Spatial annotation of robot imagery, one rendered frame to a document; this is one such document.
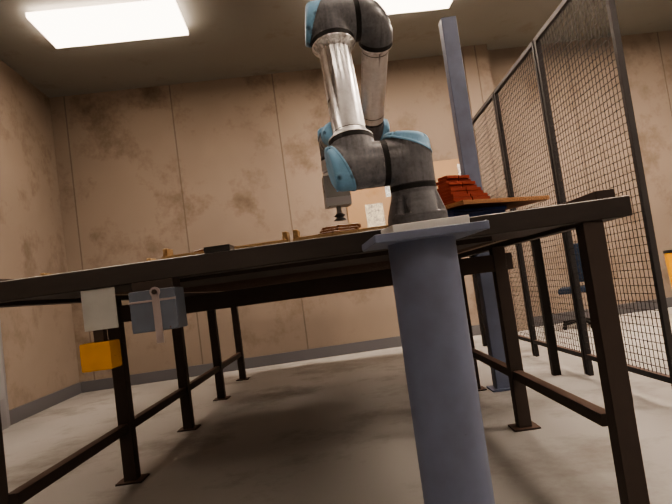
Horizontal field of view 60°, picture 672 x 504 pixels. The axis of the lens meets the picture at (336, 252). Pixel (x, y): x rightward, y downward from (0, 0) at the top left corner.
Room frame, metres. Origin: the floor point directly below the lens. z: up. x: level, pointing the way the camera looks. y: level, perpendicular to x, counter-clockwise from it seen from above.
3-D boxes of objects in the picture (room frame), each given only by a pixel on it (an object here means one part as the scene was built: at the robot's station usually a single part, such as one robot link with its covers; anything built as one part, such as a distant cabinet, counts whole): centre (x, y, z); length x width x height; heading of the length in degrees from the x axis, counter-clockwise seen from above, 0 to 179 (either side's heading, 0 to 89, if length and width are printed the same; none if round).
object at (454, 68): (3.69, -0.92, 1.20); 0.17 x 0.17 x 2.40; 0
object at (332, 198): (1.95, -0.03, 1.09); 0.10 x 0.09 x 0.16; 7
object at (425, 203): (1.46, -0.22, 0.95); 0.15 x 0.15 x 0.10
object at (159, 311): (1.71, 0.54, 0.77); 0.14 x 0.11 x 0.18; 90
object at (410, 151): (1.45, -0.21, 1.06); 0.13 x 0.12 x 0.14; 96
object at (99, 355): (1.71, 0.72, 0.74); 0.09 x 0.08 x 0.24; 90
